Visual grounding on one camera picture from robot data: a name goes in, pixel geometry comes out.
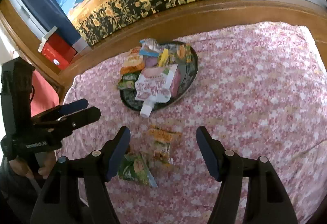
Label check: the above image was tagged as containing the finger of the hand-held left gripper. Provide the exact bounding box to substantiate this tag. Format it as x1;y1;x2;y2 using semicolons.
32;98;89;122
33;107;102;138

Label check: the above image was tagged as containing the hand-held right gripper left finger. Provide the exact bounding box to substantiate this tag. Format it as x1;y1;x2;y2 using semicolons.
31;126;131;224

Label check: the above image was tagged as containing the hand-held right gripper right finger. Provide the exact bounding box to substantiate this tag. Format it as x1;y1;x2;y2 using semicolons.
196;126;298;224

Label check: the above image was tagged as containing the green cartoon snack packet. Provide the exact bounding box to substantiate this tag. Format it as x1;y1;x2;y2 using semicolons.
117;153;158;188

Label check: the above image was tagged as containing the orange and green snack packet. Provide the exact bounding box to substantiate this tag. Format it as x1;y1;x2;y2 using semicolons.
148;125;182;166

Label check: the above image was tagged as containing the pink white spout pouch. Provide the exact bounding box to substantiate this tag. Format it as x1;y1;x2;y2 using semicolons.
134;64;179;118

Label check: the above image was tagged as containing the round patterned plate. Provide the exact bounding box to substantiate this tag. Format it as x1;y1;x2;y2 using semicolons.
120;40;199;113

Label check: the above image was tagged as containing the purple snack packet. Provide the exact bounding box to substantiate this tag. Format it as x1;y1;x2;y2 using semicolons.
144;56;159;69

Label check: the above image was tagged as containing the clear packet with blue strip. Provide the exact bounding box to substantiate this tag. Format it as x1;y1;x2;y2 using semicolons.
139;38;164;58

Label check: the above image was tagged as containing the yellow snack packet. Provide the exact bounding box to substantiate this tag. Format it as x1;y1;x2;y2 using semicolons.
158;49;171;68

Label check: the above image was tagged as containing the small orange snack packet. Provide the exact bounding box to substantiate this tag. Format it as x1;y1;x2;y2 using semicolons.
177;44;193;64

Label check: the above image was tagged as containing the person's left hand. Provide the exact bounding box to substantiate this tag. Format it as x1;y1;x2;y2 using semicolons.
9;151;57;180

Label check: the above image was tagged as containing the red fabric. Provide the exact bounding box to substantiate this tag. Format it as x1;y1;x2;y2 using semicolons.
31;70;60;107

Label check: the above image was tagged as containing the red box with white lid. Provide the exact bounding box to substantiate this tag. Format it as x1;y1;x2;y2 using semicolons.
38;26;78;70

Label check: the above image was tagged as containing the pink floral bedsheet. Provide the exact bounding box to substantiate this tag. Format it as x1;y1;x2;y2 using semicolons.
55;21;327;224

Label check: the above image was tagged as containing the wooden headboard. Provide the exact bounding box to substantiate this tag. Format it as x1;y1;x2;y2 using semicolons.
0;0;327;97

